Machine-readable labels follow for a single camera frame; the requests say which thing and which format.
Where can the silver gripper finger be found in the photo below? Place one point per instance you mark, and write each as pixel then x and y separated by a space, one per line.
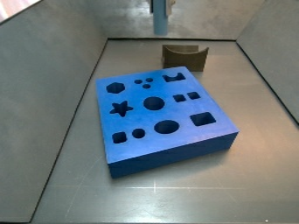
pixel 169 7
pixel 152 6

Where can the dark olive arch block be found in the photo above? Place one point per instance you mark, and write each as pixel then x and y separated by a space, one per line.
pixel 185 56

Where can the light blue oval cylinder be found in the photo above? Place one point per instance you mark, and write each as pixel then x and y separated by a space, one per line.
pixel 161 20

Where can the blue foam shape board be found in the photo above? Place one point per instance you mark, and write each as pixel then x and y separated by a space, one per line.
pixel 160 119

